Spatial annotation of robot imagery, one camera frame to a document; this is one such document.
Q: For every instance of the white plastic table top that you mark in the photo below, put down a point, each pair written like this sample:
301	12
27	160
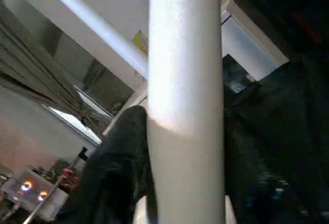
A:
126	108

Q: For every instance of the white plastic table leg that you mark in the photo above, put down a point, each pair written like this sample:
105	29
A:
103	29
185	80

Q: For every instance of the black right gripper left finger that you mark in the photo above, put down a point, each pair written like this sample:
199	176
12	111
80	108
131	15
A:
113	172

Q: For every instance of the grey device with lights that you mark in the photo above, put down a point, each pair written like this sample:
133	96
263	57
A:
31	190

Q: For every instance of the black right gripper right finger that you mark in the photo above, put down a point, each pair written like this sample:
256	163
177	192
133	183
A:
257	198

